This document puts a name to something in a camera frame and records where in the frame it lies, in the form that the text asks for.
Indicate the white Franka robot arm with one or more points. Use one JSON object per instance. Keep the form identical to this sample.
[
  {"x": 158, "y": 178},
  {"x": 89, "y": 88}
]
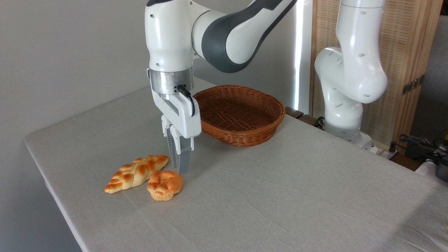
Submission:
[{"x": 168, "y": 35}]

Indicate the brown wicker basket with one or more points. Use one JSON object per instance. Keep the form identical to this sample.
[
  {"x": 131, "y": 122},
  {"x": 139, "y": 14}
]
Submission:
[{"x": 238, "y": 115}]

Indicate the long braided bread loaf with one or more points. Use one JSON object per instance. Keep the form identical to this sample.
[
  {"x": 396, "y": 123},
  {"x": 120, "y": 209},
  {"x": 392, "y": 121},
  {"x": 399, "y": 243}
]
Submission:
[{"x": 136, "y": 173}]

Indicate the grey tablecloth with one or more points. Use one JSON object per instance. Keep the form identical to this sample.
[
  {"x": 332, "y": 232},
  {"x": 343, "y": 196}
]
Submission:
[{"x": 280, "y": 192}]

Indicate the round orange bread roll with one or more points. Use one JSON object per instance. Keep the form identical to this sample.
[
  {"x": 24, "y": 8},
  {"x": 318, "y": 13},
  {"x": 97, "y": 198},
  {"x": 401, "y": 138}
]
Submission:
[{"x": 164, "y": 185}]

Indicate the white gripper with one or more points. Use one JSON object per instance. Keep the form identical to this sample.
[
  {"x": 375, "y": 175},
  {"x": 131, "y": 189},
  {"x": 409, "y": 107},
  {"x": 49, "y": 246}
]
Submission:
[{"x": 185, "y": 119}]

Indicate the dark brown wooden furniture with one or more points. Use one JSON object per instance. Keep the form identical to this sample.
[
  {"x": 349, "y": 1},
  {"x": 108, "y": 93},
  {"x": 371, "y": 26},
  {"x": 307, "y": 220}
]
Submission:
[{"x": 293, "y": 112}]

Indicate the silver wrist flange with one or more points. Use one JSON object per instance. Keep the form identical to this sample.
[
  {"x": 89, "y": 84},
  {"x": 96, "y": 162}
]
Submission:
[{"x": 168, "y": 80}]

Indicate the dark metal screen hinge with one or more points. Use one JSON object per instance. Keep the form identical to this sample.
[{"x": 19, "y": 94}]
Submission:
[{"x": 413, "y": 85}]

